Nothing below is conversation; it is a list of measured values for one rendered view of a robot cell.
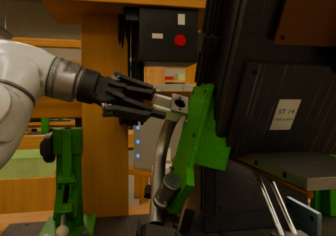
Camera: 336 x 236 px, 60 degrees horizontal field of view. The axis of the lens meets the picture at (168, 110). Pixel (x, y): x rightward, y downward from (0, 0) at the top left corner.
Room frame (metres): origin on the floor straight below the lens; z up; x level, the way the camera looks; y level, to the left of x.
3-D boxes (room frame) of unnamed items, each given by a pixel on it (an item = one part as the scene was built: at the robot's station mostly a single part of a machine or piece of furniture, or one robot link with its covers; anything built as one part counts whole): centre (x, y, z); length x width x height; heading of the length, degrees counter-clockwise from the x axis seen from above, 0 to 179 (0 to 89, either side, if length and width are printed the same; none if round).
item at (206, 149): (0.62, -0.08, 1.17); 0.13 x 0.12 x 0.20; 101
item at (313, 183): (0.61, -0.24, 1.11); 0.39 x 0.16 x 0.03; 11
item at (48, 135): (0.74, 0.31, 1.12); 0.07 x 0.03 x 0.08; 11
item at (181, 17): (0.88, 0.01, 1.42); 0.17 x 0.12 x 0.15; 101
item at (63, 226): (0.66, 0.24, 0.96); 0.06 x 0.03 x 0.06; 11
